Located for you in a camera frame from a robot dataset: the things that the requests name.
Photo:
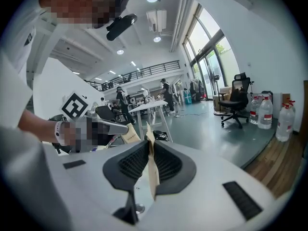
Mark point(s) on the white wristband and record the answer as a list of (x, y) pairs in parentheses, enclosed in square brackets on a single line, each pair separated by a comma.
[(59, 132)]

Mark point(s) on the black office chair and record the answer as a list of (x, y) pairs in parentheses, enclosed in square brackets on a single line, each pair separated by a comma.
[(237, 97)]

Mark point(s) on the black balcony railing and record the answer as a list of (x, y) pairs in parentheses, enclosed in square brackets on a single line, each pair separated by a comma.
[(144, 72)]

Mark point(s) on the person's head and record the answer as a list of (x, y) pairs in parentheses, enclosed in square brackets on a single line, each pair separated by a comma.
[(79, 3)]

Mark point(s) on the clothes rack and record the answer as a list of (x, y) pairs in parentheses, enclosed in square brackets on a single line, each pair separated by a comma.
[(196, 88)]

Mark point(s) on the glass window wall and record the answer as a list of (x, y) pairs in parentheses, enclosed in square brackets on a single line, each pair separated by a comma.
[(209, 44)]

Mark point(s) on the black head camera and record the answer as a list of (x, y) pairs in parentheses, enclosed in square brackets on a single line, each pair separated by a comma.
[(121, 26)]

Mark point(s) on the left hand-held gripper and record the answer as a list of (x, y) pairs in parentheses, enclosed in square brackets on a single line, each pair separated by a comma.
[(73, 107)]

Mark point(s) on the wooden slatted platform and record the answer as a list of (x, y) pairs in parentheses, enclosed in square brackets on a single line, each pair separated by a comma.
[(276, 165)]

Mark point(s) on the person's left forearm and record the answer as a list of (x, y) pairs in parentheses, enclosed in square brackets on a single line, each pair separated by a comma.
[(36, 125)]

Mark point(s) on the black standing fan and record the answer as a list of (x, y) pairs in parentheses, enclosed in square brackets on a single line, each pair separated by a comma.
[(216, 77)]

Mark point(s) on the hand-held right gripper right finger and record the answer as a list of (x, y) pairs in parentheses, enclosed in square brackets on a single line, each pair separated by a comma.
[(207, 201)]

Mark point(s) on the teal suitcase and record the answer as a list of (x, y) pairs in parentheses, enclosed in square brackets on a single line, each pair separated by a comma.
[(188, 97)]

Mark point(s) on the cardboard boxes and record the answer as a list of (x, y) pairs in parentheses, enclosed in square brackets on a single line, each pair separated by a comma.
[(222, 93)]

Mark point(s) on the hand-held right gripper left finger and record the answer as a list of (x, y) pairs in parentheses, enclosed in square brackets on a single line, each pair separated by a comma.
[(91, 189)]

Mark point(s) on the person's white shirt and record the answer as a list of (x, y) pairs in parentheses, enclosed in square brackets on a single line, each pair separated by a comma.
[(19, 177)]

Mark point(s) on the white ceiling air conditioner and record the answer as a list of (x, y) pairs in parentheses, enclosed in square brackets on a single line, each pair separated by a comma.
[(156, 20)]

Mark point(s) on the white table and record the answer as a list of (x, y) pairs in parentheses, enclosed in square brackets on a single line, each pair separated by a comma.
[(151, 105)]

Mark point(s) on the clear water jug red label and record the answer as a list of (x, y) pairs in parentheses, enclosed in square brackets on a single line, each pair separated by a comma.
[(253, 112), (265, 114), (285, 124), (294, 114)]

